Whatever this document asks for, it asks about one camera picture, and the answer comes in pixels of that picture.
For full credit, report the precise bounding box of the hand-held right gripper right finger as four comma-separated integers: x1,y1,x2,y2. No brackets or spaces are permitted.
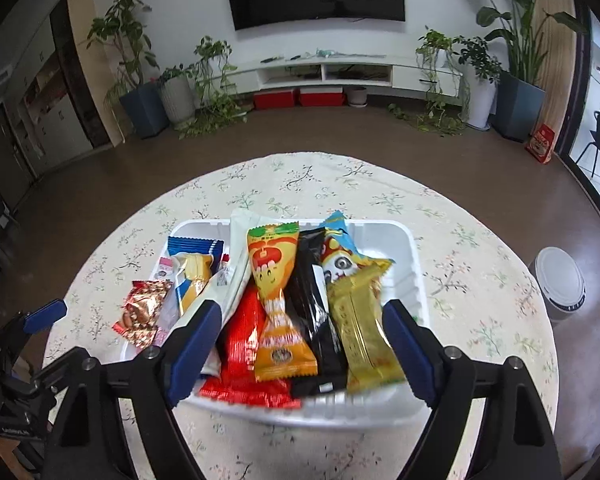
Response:
382,298,563,480

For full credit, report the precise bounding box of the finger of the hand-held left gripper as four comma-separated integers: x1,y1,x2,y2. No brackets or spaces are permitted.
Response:
0,298,68,356
30,347,88,391

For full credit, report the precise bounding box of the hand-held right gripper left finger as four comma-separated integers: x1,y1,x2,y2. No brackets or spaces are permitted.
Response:
40,300,223,480

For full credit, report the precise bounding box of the gold foil snack packet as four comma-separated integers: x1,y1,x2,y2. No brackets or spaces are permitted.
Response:
326,262,407,393

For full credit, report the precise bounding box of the blue yellow cake packet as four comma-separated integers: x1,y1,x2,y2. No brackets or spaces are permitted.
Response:
167,236,224,316

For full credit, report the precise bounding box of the pink cartoon snack packet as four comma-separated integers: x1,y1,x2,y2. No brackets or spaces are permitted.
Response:
152,256,181,343

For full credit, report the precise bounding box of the orange snack packet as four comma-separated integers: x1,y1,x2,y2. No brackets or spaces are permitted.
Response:
246,222,318,382

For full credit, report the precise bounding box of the white plastic tray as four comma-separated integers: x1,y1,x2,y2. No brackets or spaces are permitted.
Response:
121,217,431,428

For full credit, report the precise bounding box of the long white snack packet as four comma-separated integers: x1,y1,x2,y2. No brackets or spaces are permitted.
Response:
177,208,281,378

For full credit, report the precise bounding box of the black snack packet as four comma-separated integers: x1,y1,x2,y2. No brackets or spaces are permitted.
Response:
284,227,351,396

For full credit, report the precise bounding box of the blue panda snack packet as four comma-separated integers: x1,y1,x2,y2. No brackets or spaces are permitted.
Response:
320,210,396,291

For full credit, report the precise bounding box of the grey round trash bin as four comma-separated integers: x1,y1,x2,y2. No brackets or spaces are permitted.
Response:
527,246,587,326

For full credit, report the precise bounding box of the white storage cabinet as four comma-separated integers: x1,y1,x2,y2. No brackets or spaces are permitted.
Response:
10,50,96,176

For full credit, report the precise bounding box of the floral tablecloth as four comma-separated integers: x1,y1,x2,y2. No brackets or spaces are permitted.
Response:
42,152,561,480

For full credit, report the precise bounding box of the tall plant in blue pot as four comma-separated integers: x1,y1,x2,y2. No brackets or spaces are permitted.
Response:
86,0,171,140

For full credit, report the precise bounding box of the trailing green vine plant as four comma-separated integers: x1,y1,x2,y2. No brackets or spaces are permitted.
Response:
177,36,248,140

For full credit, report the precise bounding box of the red box on floor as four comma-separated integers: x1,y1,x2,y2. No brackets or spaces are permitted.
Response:
525,124,556,165

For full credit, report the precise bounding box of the plant in grey ribbed pot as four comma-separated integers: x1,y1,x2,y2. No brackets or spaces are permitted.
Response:
157,64,197,127

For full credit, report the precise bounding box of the bushy plant in white pot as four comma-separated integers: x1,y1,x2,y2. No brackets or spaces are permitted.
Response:
452,36,501,131

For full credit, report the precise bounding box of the red storage box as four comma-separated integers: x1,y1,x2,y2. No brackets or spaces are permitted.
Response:
253,89,297,110
299,86,344,107

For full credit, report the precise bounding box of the large-leaf plant in blue pot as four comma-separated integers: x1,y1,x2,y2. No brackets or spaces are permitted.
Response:
442,0,588,142

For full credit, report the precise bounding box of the white television cabinet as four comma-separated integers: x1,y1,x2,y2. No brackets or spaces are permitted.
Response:
232,52,466,106

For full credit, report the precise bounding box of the beige curtain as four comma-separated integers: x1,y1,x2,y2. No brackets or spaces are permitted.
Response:
530,0,578,151

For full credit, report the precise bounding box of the hanging vine plant on cabinet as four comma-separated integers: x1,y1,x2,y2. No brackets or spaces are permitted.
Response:
387,27,473,136

